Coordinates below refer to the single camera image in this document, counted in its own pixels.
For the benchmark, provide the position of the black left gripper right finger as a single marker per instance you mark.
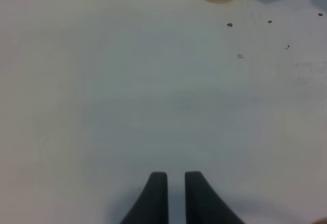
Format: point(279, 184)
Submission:
point(203, 205)

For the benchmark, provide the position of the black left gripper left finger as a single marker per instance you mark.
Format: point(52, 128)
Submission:
point(152, 204)

